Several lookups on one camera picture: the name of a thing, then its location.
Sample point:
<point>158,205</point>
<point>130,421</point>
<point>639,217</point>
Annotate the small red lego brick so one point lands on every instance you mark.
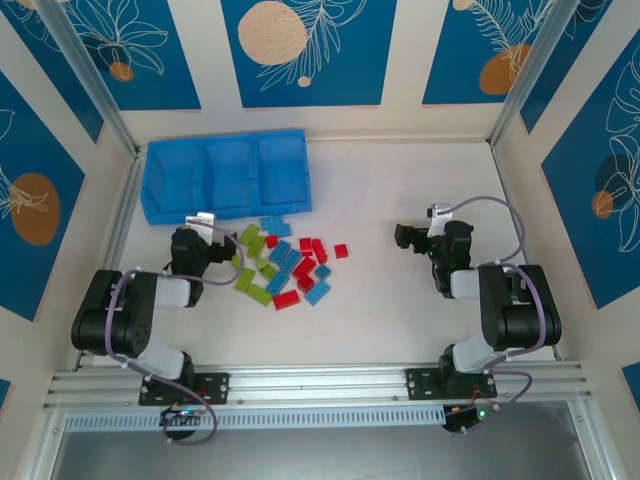
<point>271,242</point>

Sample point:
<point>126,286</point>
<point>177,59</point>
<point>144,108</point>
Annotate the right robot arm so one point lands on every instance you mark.
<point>520,320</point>

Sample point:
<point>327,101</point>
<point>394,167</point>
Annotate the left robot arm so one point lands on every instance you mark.
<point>110,325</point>

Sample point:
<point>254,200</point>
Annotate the blue lego plate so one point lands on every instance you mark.
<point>271,222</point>
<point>282,230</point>

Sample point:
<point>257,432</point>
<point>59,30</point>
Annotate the blue three-compartment bin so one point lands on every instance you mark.
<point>225,170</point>

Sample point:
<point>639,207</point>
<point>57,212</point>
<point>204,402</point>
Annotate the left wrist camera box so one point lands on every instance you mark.
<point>202,221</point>

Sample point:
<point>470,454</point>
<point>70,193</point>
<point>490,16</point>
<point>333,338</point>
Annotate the aluminium side rail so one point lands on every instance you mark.
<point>118,235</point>
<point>501,170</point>

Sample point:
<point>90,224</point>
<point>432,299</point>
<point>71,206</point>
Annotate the blue floral wall panel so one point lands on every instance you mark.
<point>165,75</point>
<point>575,210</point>
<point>30,150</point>
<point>580,60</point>
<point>55,65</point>
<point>450,50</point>
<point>350,75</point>

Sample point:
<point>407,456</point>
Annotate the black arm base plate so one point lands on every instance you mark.
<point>217,387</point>
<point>422,384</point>

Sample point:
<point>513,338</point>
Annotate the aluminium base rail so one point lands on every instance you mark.
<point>320,382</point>

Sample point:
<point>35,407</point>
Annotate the aluminium corner post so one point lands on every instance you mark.
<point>91,75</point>
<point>534,75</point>

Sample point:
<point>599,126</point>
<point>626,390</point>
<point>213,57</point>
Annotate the aluminium frame leg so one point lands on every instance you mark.
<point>592,445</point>
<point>45,450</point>

